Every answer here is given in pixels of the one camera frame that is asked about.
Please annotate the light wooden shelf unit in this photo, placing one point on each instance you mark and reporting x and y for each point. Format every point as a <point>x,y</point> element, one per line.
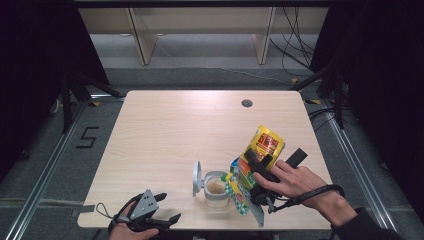
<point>200,20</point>

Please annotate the yellow tape piece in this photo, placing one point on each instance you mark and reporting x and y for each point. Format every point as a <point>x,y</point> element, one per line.
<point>294,80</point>
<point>96,104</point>
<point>313,101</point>

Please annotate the person's left hand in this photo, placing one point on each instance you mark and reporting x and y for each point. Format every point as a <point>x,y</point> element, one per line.
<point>126,233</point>

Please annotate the black metal stand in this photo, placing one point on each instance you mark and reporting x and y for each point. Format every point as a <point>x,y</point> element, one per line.
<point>71,96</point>
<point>333,86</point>

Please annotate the black curtain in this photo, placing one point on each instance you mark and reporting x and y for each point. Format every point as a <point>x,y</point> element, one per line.
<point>36,66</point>
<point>383,83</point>

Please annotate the clear jar with grey lid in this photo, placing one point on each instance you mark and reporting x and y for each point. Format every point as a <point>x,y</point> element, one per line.
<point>215,188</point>

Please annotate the yellow spouted seasoning pouch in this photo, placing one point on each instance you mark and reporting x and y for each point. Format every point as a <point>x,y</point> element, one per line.
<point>266,141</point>

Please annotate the grey tape piece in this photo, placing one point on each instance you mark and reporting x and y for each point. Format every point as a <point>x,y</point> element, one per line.
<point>87,209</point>

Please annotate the aluminium floor rail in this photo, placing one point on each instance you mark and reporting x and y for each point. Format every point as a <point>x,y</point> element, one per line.
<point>43,173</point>
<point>360,166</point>

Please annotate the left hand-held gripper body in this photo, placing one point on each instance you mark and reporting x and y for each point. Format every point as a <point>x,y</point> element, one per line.
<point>145,205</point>

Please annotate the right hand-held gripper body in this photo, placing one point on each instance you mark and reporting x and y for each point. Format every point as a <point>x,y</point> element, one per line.
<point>260,197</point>

